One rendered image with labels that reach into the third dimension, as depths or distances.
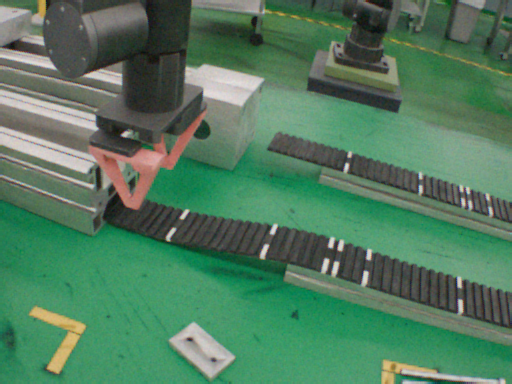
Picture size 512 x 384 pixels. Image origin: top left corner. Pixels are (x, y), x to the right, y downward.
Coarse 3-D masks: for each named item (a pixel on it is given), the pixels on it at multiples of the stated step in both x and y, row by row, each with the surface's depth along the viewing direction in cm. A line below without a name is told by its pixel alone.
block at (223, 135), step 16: (192, 80) 60; (208, 80) 60; (224, 80) 61; (240, 80) 62; (256, 80) 62; (208, 96) 56; (224, 96) 57; (240, 96) 58; (256, 96) 62; (208, 112) 57; (224, 112) 57; (240, 112) 56; (256, 112) 65; (208, 128) 59; (224, 128) 58; (240, 128) 58; (192, 144) 61; (208, 144) 60; (224, 144) 59; (240, 144) 61; (208, 160) 61; (224, 160) 60
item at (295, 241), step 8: (296, 232) 48; (304, 232) 47; (288, 240) 46; (296, 240) 47; (304, 240) 47; (288, 248) 45; (296, 248) 45; (280, 256) 45; (288, 256) 45; (296, 256) 44; (296, 264) 44
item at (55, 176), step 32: (0, 96) 52; (0, 128) 46; (32, 128) 52; (64, 128) 50; (96, 128) 49; (0, 160) 46; (32, 160) 44; (64, 160) 43; (0, 192) 48; (32, 192) 47; (64, 192) 45; (96, 192) 45; (64, 224) 48; (96, 224) 48
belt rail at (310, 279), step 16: (288, 272) 46; (304, 272) 45; (320, 272) 44; (320, 288) 45; (336, 288) 45; (352, 288) 44; (368, 288) 44; (368, 304) 45; (384, 304) 44; (400, 304) 44; (416, 304) 43; (416, 320) 44; (432, 320) 43; (448, 320) 43; (464, 320) 42; (480, 336) 43; (496, 336) 42
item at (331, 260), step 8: (328, 240) 47; (328, 248) 46; (336, 248) 46; (344, 248) 46; (328, 256) 45; (336, 256) 45; (320, 264) 44; (328, 264) 44; (336, 264) 44; (328, 272) 43; (336, 272) 43
